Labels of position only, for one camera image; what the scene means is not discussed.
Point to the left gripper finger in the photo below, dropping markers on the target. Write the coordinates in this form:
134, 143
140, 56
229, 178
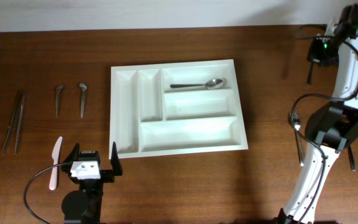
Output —
114, 160
74, 155

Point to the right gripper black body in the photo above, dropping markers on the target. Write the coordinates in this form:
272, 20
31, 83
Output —
324, 51

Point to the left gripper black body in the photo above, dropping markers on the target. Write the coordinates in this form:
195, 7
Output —
107, 175

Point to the steel spoon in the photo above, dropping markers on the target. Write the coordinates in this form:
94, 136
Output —
310, 73
210, 85

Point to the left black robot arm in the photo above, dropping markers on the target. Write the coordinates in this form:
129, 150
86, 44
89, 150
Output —
84, 205

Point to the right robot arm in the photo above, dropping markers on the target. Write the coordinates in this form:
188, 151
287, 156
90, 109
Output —
332, 128

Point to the pink plastic knife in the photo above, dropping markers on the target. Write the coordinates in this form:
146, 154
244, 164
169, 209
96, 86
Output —
55, 156

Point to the small steel teaspoon left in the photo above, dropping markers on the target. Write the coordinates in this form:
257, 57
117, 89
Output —
58, 90

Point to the small steel teaspoon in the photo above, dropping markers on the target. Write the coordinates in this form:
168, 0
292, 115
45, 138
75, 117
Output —
58, 90
83, 88

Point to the small steel teaspoon right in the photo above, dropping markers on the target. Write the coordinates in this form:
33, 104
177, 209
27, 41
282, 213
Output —
83, 88

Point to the white plastic cutlery tray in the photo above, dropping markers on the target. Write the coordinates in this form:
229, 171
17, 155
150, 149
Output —
148, 118

